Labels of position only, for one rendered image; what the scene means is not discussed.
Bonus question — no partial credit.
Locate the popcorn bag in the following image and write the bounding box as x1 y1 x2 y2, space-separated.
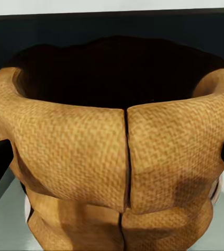
0 35 224 251

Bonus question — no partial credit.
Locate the microwave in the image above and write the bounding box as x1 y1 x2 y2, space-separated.
0 0 224 251

